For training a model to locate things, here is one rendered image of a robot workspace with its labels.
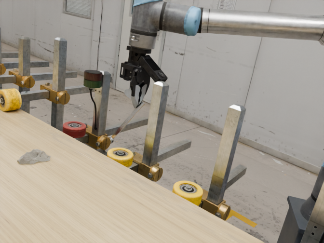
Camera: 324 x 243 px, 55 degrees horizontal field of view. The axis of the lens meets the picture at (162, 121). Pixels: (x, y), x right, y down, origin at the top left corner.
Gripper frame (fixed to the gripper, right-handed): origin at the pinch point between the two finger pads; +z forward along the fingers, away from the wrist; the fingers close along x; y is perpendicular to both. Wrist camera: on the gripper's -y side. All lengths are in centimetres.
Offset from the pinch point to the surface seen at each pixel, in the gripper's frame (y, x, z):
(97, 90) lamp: 10.7, 9.8, -3.2
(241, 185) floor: 3, -164, 99
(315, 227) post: -66, 9, 8
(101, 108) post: 8.7, 8.8, 2.8
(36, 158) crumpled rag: -0.2, 39.5, 9.7
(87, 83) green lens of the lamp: 9.8, 15.4, -6.5
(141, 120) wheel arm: 13.1, -20.2, 14.4
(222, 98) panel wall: 84, -265, 56
